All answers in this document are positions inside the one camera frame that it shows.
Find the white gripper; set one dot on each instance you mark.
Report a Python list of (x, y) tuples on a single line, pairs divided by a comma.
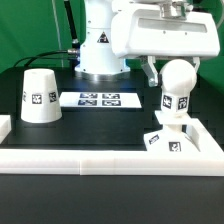
[(141, 30)]

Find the white lamp bulb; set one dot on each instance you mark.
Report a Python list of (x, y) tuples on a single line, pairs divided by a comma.
[(178, 80)]

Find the white lamp base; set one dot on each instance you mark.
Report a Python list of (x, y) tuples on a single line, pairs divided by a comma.
[(167, 141)]

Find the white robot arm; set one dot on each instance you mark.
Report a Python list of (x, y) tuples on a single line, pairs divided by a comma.
[(97, 60)]

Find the white lamp shade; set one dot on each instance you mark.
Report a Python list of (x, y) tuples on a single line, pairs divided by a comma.
[(40, 99)]

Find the white marker sheet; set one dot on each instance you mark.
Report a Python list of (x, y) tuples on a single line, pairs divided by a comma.
[(99, 100)]

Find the white right wall rail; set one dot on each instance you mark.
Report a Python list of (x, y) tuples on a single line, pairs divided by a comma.
[(193, 128)]

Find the white left wall piece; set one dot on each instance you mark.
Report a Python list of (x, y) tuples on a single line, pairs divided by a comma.
[(5, 126)]

